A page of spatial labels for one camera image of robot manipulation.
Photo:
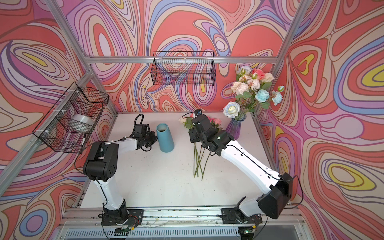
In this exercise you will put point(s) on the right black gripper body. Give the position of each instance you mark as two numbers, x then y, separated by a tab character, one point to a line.
195	137

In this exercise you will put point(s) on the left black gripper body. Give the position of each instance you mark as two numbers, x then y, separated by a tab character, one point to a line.
149	139

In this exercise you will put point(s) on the small white pink rose spray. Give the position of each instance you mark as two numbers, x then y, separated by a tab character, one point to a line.
198	153

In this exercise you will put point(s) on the teal ceramic cylinder vase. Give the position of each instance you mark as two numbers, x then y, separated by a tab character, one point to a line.
165	138

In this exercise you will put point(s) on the purple blue glass vase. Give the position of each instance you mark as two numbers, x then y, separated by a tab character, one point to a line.
234	127

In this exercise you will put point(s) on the white blue-edged rose stem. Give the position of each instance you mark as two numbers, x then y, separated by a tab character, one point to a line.
231	110

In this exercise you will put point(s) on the peach peony flower stem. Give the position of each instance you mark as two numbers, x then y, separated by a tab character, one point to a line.
245	88

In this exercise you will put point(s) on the teal peony flower stem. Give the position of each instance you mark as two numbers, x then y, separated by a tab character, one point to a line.
266	99

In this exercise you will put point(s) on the white blue rose stem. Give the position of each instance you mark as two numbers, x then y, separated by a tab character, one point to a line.
244	70

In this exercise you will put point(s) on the pink rosebud spray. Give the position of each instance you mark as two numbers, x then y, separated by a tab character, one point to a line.
258	74

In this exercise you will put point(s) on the magenta rose stem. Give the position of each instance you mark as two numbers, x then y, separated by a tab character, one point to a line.
216	122

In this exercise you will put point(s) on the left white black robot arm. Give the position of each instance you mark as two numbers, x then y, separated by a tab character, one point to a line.
101	166

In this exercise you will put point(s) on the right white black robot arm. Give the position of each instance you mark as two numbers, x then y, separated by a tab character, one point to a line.
276	189

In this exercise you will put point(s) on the silver tape roll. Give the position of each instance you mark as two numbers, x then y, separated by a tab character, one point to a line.
83	119

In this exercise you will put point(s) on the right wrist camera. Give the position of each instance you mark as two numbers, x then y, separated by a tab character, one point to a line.
198	112

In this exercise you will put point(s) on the black wire basket back wall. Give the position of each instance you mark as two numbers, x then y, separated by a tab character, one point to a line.
187	68

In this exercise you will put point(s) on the black wire basket wall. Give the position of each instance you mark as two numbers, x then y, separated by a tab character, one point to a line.
187	68
64	135

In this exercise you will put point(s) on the black wire basket left wall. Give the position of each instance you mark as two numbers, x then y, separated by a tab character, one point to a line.
64	135

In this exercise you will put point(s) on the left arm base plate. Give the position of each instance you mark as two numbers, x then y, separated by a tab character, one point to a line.
132	217

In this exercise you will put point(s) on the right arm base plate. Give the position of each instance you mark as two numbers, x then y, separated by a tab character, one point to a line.
235	216

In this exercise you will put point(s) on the aluminium front rail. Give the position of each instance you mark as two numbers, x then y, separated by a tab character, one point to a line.
196	216

